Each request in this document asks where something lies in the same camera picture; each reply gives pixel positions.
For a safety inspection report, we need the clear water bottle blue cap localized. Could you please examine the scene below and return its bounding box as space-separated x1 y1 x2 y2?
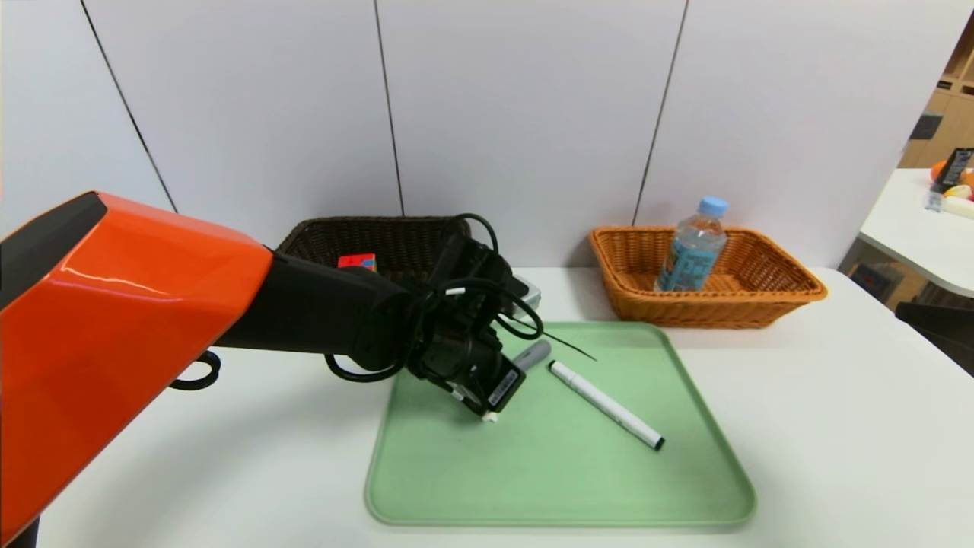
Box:
654 196 729 293

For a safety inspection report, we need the dark brown wicker basket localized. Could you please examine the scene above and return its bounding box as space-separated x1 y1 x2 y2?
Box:
274 216 474 284

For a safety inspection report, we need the orange wicker basket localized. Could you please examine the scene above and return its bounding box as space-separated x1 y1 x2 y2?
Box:
590 226 829 330

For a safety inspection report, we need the white marker pen black cap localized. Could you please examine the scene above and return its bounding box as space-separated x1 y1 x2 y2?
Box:
548 360 667 452

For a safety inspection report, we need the green plastic tray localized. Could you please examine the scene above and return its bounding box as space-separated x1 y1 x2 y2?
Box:
364 321 758 528

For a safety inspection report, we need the brown cabinet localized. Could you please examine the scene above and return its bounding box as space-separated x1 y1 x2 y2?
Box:
839 242 926 319

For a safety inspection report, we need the white side table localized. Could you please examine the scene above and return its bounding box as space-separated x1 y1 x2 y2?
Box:
858 168 974 299

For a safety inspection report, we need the black chair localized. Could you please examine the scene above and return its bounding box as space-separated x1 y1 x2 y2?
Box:
909 283 974 379

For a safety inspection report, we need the black carton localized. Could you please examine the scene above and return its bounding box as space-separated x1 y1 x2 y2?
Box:
934 148 974 191

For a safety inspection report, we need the wooden shelf unit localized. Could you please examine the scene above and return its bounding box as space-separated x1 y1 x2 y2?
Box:
898 11 974 170

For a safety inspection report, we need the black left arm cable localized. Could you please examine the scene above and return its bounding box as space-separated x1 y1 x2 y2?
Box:
169 213 545 391

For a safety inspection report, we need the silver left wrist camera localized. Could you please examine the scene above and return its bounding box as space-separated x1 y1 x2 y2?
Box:
510 274 543 311

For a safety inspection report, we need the white peeler grey handle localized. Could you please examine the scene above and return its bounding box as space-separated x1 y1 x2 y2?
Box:
482 340 551 424

